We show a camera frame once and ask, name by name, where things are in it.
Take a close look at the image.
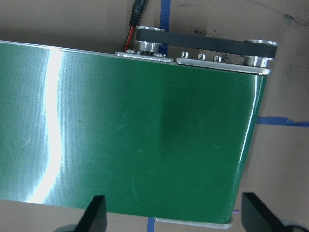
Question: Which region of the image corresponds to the green conveyor belt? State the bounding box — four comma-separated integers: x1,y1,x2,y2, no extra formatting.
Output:
0,26,278,228

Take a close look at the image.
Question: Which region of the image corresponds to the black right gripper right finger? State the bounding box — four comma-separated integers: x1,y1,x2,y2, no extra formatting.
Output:
242,192,290,232

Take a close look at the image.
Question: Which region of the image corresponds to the red black power wire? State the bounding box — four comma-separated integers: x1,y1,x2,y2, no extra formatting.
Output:
124,0,149,52

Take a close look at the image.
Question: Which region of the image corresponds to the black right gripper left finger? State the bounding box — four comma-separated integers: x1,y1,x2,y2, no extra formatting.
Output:
76,195,107,232

